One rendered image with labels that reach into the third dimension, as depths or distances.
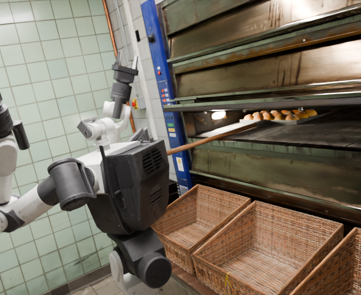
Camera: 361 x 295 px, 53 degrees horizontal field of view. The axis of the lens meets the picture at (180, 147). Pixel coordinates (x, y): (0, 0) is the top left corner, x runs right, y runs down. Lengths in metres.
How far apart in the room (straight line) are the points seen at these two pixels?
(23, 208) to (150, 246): 0.45
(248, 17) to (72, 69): 1.73
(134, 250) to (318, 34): 1.11
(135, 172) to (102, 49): 2.20
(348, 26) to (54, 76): 2.28
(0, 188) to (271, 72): 1.26
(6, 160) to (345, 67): 1.25
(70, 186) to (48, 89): 2.01
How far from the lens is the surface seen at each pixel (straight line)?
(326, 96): 1.44
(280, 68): 1.77
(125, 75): 1.64
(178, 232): 2.51
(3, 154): 1.22
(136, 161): 1.18
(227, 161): 2.25
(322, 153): 1.71
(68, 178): 1.16
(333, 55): 1.60
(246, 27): 1.88
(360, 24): 1.51
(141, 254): 1.32
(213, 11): 2.11
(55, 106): 3.11
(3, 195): 1.33
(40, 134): 3.09
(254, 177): 2.06
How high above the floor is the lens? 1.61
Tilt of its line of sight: 11 degrees down
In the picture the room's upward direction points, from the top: 12 degrees counter-clockwise
